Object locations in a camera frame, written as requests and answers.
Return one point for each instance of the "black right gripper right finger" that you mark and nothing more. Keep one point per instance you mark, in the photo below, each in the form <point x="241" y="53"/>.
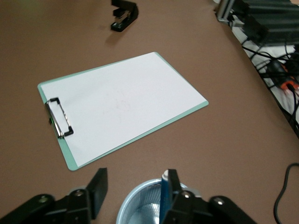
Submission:
<point x="184" y="205"/>

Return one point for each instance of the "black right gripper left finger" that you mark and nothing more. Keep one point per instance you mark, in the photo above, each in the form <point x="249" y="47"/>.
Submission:
<point x="99" y="186"/>

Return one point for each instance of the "blue marker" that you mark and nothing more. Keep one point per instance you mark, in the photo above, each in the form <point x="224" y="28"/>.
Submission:
<point x="165" y="198"/>

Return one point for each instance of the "teal clipboard with metal clip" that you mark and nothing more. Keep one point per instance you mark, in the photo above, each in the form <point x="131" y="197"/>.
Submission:
<point x="70" y="161"/>

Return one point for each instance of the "light blue mesh pen cup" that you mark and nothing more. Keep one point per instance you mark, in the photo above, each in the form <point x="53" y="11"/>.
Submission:
<point x="140" y="205"/>

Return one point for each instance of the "white paper sheet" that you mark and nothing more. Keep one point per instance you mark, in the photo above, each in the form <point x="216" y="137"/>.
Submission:
<point x="128" y="98"/>

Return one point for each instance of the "orange connector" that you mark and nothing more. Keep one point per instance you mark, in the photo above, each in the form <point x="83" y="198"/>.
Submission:
<point x="288" y="84"/>

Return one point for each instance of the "black stapler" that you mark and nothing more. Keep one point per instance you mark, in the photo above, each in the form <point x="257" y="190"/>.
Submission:
<point x="130" y="14"/>

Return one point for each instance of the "black equipment box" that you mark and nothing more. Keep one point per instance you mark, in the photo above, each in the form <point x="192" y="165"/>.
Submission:
<point x="271" y="21"/>

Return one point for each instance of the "aluminium profile post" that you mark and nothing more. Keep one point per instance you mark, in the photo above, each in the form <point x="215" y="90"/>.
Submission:
<point x="227" y="11"/>

